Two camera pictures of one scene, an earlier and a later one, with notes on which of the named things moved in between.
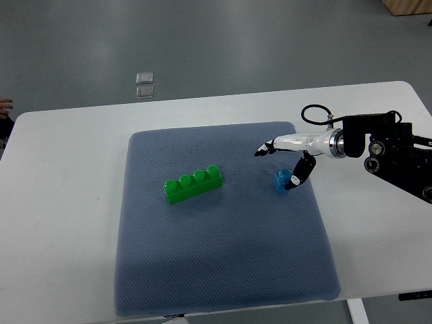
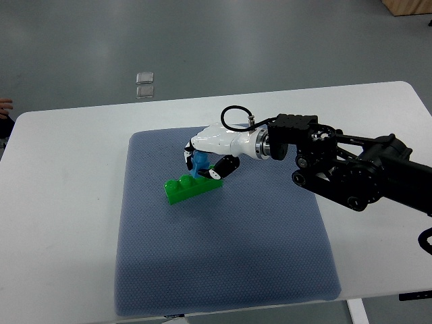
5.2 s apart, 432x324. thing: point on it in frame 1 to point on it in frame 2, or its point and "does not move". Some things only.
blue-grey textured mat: x=243 y=244 does not move
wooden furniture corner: x=397 y=7 does not move
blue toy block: x=281 y=177 to x=200 y=160
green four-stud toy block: x=188 y=187 does not move
